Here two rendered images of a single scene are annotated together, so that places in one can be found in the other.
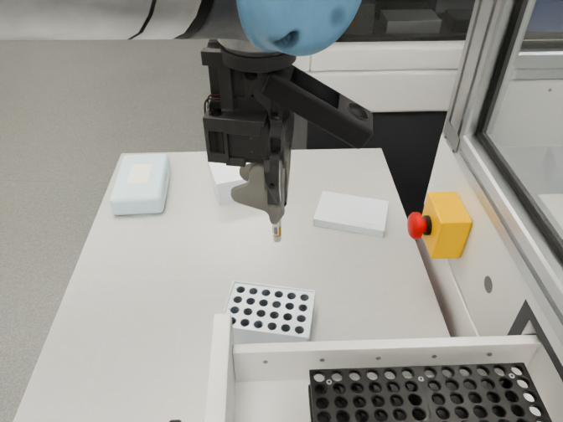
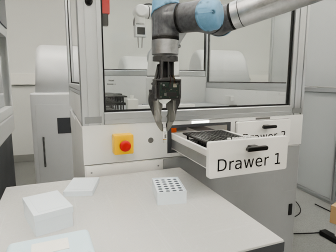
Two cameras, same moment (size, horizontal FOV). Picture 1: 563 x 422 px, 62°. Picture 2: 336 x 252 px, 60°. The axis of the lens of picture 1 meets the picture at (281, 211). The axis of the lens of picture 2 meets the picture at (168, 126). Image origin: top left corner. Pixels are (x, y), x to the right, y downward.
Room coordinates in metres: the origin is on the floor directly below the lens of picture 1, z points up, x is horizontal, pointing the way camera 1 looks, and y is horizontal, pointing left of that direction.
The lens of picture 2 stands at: (0.70, 0.81, 1.11)
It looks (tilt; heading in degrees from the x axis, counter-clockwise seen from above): 9 degrees down; 251
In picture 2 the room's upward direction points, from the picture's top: straight up
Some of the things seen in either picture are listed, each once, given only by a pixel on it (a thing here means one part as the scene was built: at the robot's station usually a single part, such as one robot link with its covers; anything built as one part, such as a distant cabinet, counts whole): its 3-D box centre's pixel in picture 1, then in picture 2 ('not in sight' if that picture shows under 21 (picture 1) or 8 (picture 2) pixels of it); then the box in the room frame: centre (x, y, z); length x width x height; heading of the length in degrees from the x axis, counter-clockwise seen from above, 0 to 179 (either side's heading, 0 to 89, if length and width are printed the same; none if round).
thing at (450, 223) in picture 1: (441, 224); (123, 143); (0.51, -0.23, 0.88); 0.07 x 0.05 x 0.07; 2
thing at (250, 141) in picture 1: (253, 102); (165, 78); (0.44, 0.03, 1.11); 0.09 x 0.08 x 0.12; 81
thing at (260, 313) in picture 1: (269, 316); (168, 189); (0.43, 0.02, 0.78); 0.12 x 0.08 x 0.04; 81
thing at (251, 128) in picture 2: not in sight; (263, 132); (-0.13, -0.27, 0.87); 0.29 x 0.02 x 0.11; 2
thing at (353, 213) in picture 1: (351, 213); (82, 186); (0.67, -0.13, 0.77); 0.13 x 0.09 x 0.02; 75
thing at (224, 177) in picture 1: (244, 176); (47, 211); (0.76, 0.07, 0.79); 0.13 x 0.09 x 0.05; 108
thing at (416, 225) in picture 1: (419, 225); (125, 145); (0.51, -0.20, 0.88); 0.04 x 0.03 x 0.04; 2
